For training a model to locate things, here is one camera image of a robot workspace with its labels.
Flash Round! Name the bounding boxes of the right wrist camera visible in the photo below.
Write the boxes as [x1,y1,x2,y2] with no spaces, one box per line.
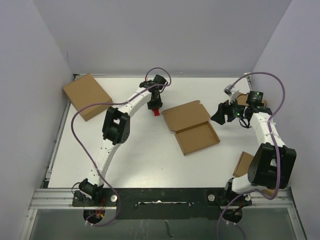
[223,85,239,105]

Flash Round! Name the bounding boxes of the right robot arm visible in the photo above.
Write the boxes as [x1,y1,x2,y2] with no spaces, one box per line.
[210,90,297,205]

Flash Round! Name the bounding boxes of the cardboard box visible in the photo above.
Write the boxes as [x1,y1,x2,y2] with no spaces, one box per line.
[62,74,113,122]
[231,151,275,197]
[236,92,253,106]
[161,100,220,156]

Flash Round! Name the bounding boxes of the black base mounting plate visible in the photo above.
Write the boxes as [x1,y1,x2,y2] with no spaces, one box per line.
[71,187,252,224]

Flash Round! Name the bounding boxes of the red rectangular block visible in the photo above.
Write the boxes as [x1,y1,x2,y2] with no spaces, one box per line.
[153,108,160,117]

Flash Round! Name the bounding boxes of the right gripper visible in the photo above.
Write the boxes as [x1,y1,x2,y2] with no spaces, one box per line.
[211,95,246,125]

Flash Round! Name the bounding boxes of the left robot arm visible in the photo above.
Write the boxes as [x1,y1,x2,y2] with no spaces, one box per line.
[71,74,172,206]

